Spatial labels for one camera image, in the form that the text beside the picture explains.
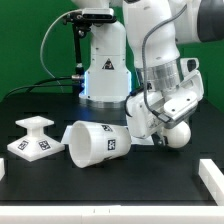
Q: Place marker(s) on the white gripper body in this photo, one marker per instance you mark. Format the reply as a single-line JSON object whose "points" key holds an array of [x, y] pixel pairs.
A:
{"points": [[142, 121]]}

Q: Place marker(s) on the white paper sheet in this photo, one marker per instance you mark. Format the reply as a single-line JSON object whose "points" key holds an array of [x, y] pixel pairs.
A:
{"points": [[135, 141]]}

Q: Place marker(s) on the white lamp bulb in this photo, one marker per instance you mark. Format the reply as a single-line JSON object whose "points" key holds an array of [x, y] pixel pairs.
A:
{"points": [[178, 136]]}

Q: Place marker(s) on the white left corner block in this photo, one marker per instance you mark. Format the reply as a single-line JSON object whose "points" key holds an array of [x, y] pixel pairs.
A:
{"points": [[2, 168]]}

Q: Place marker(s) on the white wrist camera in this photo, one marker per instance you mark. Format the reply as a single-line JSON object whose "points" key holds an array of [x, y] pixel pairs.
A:
{"points": [[183, 101]]}

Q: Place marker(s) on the white corner block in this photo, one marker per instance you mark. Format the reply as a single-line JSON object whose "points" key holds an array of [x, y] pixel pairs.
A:
{"points": [[2, 168], [213, 179]]}

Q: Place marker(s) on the white lamp base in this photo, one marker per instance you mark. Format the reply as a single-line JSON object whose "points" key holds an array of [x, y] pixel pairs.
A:
{"points": [[35, 144]]}

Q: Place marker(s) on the white front border rail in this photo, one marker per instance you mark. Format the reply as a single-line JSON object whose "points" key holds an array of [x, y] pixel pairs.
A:
{"points": [[111, 214]]}

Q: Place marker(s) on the white right corner block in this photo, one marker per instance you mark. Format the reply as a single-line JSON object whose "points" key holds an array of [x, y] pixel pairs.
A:
{"points": [[213, 179]]}

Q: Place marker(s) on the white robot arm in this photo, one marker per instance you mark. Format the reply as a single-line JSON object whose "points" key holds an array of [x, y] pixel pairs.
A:
{"points": [[135, 61]]}

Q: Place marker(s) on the white lamp shade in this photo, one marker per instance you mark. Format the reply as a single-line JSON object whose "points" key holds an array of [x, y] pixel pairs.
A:
{"points": [[91, 143]]}

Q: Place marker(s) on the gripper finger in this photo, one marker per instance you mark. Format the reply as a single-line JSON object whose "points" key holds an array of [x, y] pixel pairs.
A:
{"points": [[160, 139]]}

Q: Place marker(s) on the black camera on stand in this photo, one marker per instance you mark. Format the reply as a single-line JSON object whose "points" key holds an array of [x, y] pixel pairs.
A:
{"points": [[81, 24]]}

